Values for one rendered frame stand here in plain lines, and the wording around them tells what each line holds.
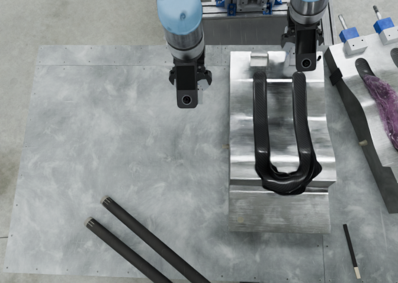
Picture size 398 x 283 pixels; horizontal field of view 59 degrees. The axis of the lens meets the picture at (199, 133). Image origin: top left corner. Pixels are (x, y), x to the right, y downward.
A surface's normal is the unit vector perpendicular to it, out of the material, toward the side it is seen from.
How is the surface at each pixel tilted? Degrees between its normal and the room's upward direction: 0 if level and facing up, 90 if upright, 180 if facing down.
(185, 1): 0
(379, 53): 0
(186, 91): 31
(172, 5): 0
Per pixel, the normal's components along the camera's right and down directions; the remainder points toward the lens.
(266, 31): -0.05, -0.25
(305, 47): -0.18, 0.40
